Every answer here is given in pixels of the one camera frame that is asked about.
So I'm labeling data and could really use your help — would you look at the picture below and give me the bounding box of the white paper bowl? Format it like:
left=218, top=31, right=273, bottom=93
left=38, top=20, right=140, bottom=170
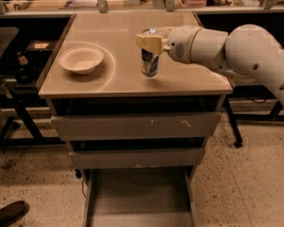
left=59, top=46, right=104, bottom=75

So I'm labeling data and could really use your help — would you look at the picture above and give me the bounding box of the open grey bottom drawer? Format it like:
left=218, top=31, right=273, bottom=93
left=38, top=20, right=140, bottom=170
left=82, top=167, right=197, bottom=227

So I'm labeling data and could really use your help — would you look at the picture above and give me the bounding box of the black table frame left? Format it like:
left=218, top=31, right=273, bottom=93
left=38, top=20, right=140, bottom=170
left=0, top=81, right=63, bottom=148

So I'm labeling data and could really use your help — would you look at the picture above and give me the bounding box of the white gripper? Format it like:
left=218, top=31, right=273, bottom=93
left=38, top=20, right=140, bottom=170
left=135, top=25, right=202, bottom=64

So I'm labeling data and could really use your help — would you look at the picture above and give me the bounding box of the redbull can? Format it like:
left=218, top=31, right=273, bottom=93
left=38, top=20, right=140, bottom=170
left=140, top=27, right=161, bottom=78

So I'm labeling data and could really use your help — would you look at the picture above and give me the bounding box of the grey middle drawer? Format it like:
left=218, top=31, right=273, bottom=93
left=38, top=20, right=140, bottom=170
left=69, top=148, right=204, bottom=169

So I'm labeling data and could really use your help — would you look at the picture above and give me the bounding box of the brown shoe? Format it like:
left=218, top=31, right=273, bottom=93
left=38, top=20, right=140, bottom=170
left=0, top=201, right=28, bottom=227

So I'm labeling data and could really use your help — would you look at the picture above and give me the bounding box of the grey top drawer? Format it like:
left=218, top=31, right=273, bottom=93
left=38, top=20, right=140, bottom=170
left=51, top=112, right=221, bottom=141

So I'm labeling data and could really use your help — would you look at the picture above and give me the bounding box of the grey drawer cabinet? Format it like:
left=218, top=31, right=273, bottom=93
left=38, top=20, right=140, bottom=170
left=34, top=11, right=235, bottom=227

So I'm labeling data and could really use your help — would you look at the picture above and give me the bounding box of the grey bench right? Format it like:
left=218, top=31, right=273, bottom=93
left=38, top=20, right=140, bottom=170
left=223, top=82, right=284, bottom=148

